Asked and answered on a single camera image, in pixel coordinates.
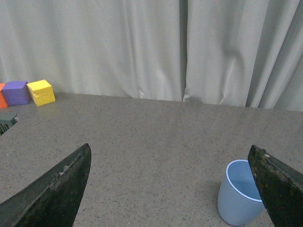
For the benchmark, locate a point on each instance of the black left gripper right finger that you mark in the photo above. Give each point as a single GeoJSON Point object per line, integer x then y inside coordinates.
{"type": "Point", "coordinates": [280, 188]}

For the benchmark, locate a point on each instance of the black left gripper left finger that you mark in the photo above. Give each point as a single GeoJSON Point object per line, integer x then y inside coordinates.
{"type": "Point", "coordinates": [52, 200]}

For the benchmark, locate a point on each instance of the blue plastic cup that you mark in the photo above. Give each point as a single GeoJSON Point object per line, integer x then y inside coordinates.
{"type": "Point", "coordinates": [239, 201]}

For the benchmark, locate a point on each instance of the dark green plastic object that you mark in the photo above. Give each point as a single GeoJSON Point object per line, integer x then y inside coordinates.
{"type": "Point", "coordinates": [7, 120]}

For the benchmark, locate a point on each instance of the orange foam cube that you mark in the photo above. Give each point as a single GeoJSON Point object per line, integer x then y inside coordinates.
{"type": "Point", "coordinates": [3, 101]}

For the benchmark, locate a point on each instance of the yellow foam cube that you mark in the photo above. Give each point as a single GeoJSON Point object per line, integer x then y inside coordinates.
{"type": "Point", "coordinates": [41, 92]}

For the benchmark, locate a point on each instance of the purple foam cube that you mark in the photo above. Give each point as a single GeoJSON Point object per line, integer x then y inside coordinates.
{"type": "Point", "coordinates": [16, 93]}

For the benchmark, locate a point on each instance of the grey curtain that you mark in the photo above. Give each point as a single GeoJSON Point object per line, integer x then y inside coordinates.
{"type": "Point", "coordinates": [223, 52]}

